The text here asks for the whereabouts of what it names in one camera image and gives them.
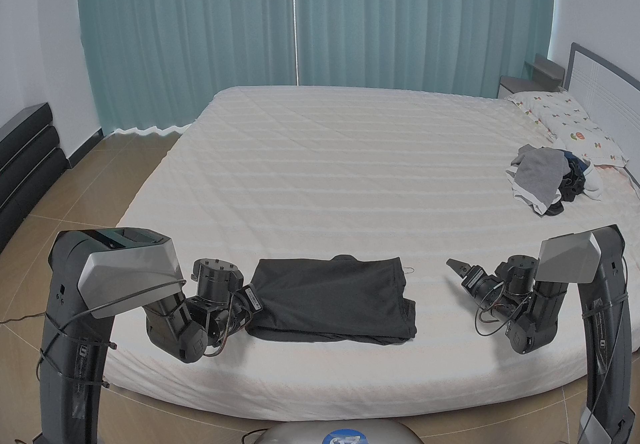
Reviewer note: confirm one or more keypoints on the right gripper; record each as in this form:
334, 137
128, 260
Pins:
477, 282

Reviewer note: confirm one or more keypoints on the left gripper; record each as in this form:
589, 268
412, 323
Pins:
247, 302

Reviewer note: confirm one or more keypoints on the black T-shirt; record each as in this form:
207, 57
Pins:
330, 297

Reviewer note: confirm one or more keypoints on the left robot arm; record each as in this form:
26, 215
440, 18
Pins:
125, 267

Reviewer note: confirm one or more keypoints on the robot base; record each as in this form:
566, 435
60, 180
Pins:
310, 434

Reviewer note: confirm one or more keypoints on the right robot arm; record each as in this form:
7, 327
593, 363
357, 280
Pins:
570, 257

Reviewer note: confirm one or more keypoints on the pile of clothes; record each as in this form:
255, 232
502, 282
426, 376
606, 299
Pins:
540, 177

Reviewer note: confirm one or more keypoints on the bed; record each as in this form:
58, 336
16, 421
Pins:
350, 167

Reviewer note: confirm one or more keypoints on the white printed pillow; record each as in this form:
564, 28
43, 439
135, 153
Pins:
575, 125

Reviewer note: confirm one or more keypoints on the grey bedside table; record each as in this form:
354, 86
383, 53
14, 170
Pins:
525, 82

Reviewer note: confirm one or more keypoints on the black chest of drawers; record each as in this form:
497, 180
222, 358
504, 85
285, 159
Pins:
25, 167

